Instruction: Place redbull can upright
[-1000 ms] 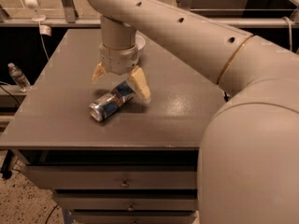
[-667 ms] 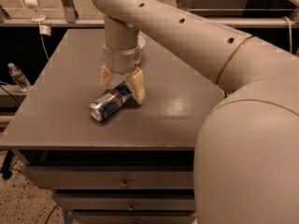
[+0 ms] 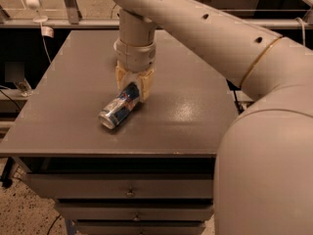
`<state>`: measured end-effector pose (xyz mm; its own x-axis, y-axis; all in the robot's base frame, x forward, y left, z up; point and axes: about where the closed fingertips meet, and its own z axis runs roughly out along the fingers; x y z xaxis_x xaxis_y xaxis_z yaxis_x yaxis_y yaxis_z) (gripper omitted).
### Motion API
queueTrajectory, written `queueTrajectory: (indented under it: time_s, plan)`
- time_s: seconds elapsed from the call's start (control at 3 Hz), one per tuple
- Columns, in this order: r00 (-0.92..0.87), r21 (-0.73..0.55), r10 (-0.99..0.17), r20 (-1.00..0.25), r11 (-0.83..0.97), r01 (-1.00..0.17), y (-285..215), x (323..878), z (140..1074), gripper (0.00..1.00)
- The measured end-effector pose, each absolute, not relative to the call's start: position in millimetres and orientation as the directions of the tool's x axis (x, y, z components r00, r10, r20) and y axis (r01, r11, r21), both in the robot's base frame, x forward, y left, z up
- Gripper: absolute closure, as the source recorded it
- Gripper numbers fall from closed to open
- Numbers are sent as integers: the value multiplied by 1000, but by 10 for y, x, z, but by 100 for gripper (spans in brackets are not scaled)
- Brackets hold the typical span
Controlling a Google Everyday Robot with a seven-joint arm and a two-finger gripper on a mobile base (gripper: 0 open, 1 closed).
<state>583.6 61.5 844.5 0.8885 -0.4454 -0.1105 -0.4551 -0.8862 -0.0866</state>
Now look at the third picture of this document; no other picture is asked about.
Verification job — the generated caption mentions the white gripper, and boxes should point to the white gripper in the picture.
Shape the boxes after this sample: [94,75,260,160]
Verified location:
[113,39,157,103]

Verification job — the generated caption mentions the red bull can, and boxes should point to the red bull can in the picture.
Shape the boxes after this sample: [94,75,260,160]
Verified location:
[99,82,140,129]

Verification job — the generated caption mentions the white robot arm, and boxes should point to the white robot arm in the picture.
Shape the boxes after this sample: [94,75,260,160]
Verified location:
[113,0,313,235]

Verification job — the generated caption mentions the grey drawer cabinet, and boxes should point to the grey drawer cabinet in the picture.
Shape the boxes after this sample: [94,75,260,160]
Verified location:
[1,30,237,235]

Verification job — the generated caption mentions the plastic water bottle on ledge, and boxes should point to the plastic water bottle on ledge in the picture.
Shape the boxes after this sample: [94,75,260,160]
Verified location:
[15,79,33,97]

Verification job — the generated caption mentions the top drawer knob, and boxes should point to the top drawer knob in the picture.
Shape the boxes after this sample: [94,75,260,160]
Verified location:
[125,187,136,198]

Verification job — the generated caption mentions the drawer knob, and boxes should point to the drawer knob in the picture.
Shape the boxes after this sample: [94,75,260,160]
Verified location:
[133,214,142,222]
[125,187,136,198]

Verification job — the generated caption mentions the white webcam on stand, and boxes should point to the white webcam on stand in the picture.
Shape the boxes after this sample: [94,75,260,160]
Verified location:
[25,0,48,24]

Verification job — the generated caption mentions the white tag on cable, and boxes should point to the white tag on cable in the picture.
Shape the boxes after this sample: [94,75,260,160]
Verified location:
[41,26,54,38]

